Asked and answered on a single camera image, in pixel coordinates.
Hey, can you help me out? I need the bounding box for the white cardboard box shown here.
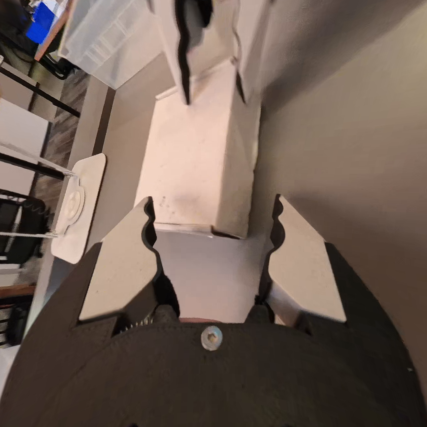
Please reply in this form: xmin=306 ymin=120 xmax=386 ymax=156
xmin=133 ymin=59 xmax=263 ymax=240

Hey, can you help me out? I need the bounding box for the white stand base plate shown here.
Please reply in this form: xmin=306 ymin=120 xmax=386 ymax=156
xmin=51 ymin=153 xmax=107 ymax=265

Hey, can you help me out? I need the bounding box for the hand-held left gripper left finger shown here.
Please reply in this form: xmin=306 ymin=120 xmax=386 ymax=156
xmin=78 ymin=196 xmax=163 ymax=321

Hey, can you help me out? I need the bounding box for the wooden shelf board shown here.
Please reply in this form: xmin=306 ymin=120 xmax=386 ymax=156
xmin=0 ymin=284 xmax=36 ymax=298

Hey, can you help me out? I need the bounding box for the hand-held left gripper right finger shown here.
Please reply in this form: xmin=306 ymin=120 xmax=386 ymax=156
xmin=266 ymin=194 xmax=346 ymax=325

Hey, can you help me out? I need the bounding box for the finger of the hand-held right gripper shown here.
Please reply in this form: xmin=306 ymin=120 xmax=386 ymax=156
xmin=153 ymin=0 xmax=193 ymax=106
xmin=233 ymin=0 xmax=273 ymax=103

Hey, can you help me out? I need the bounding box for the blue storage crate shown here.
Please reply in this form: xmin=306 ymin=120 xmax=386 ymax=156
xmin=26 ymin=1 xmax=56 ymax=44

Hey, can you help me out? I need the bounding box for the metal wire stand arm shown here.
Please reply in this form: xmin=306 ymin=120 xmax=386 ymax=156
xmin=0 ymin=232 xmax=59 ymax=240
xmin=0 ymin=143 xmax=76 ymax=178

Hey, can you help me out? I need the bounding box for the clear plastic storage bin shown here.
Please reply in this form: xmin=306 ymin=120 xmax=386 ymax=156
xmin=58 ymin=0 xmax=169 ymax=91

